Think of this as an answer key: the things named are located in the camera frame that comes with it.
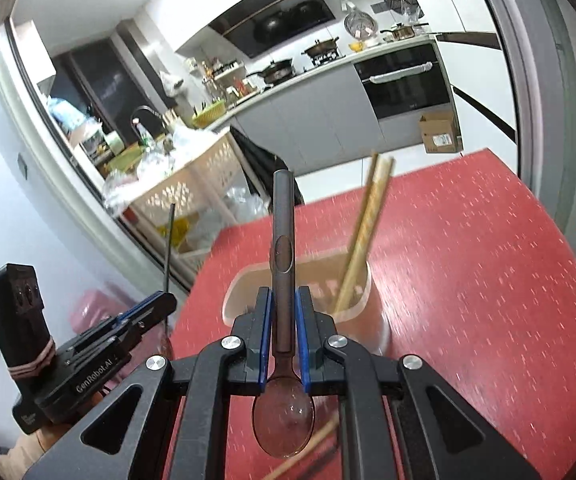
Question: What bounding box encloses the person's left hand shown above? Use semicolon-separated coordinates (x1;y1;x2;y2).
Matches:
0;392;104;480

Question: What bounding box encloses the built-in black oven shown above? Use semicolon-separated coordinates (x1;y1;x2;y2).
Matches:
354;44;450;119

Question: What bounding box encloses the dark pan on stove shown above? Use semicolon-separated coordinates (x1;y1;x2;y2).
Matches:
302;37;340;65

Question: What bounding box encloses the cardboard box on floor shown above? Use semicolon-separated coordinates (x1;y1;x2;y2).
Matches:
418;110;463;154

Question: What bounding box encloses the beige plastic utensil holder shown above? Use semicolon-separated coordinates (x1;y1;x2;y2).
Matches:
220;245;385;356

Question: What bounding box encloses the black range hood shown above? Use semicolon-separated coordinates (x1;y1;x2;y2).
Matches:
209;0;334;58

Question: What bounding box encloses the bamboo chopstick in holder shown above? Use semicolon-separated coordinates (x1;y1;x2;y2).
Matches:
339;155;394;312
332;152;379;315

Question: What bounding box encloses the dark spoon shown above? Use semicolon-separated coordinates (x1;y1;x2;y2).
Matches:
161;203;176;358
252;169;314;458

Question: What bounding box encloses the beige perforated storage rack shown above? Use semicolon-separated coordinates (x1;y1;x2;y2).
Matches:
105;127;270;278

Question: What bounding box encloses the black wok on stove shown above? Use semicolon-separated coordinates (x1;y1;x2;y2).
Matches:
248;58;294;86

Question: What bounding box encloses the kitchen faucet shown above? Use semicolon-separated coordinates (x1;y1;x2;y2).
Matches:
130;105;166;139

